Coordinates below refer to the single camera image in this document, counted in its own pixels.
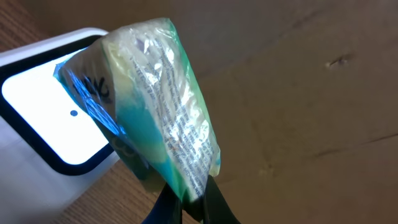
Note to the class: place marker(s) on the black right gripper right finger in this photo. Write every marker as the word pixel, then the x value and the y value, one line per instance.
pixel 215 207

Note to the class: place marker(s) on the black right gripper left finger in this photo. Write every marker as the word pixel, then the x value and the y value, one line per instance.
pixel 167 209

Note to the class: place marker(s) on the teal candy packet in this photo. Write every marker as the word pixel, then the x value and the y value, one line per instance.
pixel 138 86

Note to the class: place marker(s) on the white barcode scanner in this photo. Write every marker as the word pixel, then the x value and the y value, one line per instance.
pixel 51 150

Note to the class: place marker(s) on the cardboard back panel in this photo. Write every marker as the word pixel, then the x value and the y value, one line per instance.
pixel 302 96

